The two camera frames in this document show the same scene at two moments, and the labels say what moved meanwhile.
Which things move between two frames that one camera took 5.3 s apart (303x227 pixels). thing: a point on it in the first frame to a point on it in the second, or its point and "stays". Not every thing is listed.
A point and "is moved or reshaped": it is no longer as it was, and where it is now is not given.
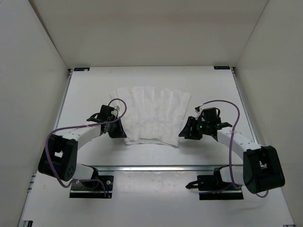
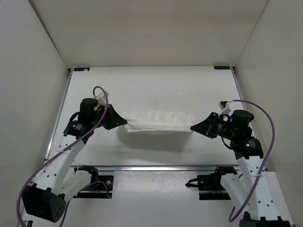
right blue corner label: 221,67 stays
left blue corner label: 81,69 stays
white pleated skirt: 154,114 is moved or reshaped
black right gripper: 188,132 to 205,127
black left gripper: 120,133 to 116,118
